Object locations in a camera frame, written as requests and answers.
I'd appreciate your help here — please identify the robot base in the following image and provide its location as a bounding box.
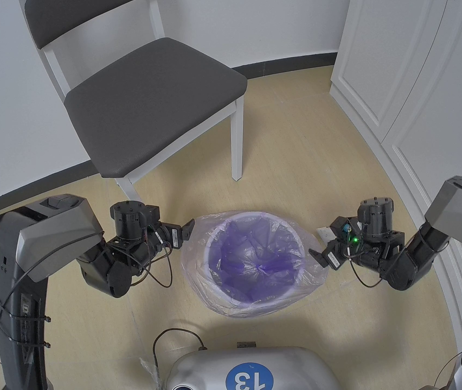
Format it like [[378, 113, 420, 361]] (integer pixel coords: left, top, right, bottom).
[[168, 341, 338, 390]]

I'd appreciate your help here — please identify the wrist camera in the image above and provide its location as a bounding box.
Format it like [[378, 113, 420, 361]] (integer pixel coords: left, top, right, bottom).
[[145, 204, 162, 229], [331, 216, 363, 245]]

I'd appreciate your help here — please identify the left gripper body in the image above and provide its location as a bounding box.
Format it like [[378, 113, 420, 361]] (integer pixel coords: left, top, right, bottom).
[[156, 222, 184, 252]]

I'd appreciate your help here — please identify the white wardrobe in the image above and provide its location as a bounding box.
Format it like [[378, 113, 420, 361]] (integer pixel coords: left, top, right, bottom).
[[330, 0, 462, 342]]

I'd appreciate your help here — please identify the black cable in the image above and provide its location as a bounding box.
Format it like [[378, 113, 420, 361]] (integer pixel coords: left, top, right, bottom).
[[346, 254, 387, 288], [152, 328, 208, 378], [131, 243, 174, 288]]

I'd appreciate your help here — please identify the white trash bin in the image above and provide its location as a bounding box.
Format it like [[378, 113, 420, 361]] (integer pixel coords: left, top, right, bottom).
[[204, 211, 308, 307]]

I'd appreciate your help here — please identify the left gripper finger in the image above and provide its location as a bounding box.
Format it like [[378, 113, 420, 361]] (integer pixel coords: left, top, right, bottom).
[[181, 218, 197, 241]]

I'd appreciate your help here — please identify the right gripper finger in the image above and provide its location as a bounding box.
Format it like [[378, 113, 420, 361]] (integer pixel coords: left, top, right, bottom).
[[309, 249, 328, 268]]

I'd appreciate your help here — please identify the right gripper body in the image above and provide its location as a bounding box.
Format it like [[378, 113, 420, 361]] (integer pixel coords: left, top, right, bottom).
[[321, 241, 356, 271]]

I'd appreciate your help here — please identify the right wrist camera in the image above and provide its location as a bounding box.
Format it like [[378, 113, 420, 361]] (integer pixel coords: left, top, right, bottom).
[[331, 216, 363, 245]]

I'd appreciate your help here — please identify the white chair with grey seat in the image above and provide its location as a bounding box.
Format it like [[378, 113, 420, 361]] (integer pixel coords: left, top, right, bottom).
[[13, 0, 249, 219]]

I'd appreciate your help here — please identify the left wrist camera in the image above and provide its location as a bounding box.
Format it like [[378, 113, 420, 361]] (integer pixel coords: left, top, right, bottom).
[[145, 204, 162, 229]]

